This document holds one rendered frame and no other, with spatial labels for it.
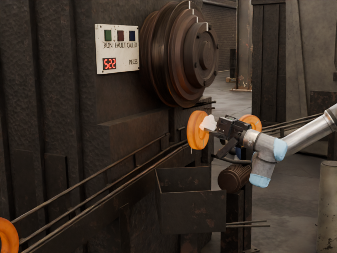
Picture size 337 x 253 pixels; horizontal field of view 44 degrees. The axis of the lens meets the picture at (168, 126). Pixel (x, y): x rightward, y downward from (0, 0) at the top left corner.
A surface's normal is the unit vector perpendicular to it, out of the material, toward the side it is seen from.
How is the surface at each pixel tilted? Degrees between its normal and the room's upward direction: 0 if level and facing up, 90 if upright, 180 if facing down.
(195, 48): 90
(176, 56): 89
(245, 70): 90
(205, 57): 90
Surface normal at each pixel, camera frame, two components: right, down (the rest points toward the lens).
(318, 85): -0.68, 0.14
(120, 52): 0.87, 0.08
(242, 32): -0.49, 0.18
